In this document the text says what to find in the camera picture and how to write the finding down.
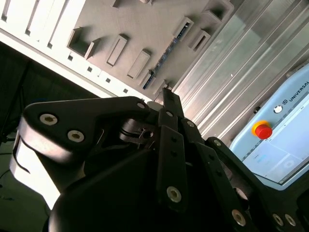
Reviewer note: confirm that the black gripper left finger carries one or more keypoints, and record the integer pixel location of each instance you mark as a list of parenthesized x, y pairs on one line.
[(72, 116)]

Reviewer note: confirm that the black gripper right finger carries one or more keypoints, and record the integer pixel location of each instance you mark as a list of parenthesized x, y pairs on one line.
[(214, 165)]

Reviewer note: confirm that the RAM stick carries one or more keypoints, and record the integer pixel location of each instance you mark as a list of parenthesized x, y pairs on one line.
[(169, 52)]

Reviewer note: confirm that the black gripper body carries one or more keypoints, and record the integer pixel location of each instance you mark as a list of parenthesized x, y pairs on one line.
[(108, 200)]

